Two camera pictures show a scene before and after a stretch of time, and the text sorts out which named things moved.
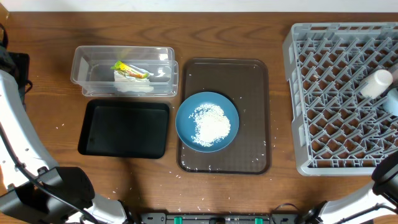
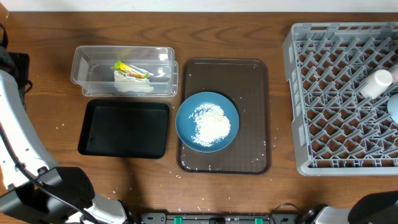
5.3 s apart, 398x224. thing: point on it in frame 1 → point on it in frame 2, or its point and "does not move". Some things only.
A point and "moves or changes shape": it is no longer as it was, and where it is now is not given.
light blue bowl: x=390 y=105 moves or changes shape
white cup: x=375 y=85 does not move
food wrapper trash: x=124 y=83 does not move
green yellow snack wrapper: x=130 y=70 does not move
